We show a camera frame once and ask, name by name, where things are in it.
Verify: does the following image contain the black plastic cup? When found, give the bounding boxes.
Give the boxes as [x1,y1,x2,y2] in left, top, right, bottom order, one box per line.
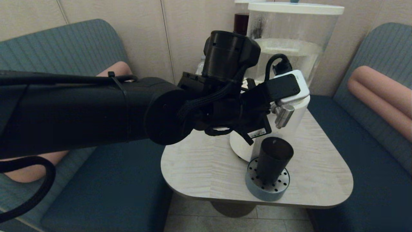
[257,137,294,186]

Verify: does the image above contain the clear water dispenser white base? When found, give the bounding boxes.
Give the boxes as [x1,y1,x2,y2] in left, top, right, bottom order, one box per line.
[229,0,345,163]

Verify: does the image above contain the small clear bottle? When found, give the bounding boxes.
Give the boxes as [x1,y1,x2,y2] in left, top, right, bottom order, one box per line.
[196,55,207,75]

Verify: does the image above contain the round blue drip tray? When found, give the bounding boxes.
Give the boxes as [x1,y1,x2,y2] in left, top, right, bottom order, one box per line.
[245,157,290,202]

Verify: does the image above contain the dark drink dispenser white base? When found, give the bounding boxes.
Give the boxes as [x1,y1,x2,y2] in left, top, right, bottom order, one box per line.
[234,0,251,36]

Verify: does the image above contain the teal bench seat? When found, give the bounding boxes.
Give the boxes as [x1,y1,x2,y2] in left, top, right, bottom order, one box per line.
[304,23,412,232]
[0,19,188,232]

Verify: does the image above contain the pink bolster cushion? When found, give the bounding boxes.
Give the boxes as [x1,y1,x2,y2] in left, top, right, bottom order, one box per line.
[0,61,133,183]
[347,66,412,143]

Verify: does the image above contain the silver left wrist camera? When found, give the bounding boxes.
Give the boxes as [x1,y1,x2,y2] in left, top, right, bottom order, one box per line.
[266,70,310,104]

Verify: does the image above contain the round table pedestal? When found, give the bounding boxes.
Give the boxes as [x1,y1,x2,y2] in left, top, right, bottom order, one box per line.
[210,200,257,218]

